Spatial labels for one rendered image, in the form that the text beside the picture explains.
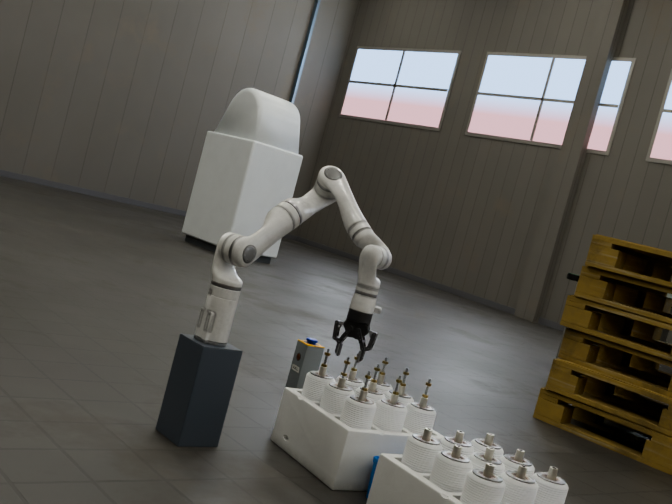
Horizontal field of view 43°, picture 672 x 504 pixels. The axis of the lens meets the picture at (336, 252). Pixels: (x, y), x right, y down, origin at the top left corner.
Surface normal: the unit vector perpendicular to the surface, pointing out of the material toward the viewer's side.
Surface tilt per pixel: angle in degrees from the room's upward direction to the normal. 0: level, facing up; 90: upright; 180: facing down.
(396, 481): 90
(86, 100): 90
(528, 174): 90
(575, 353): 90
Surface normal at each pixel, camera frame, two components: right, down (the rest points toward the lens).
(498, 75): -0.74, -0.16
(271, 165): 0.70, 0.22
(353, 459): 0.52, 0.18
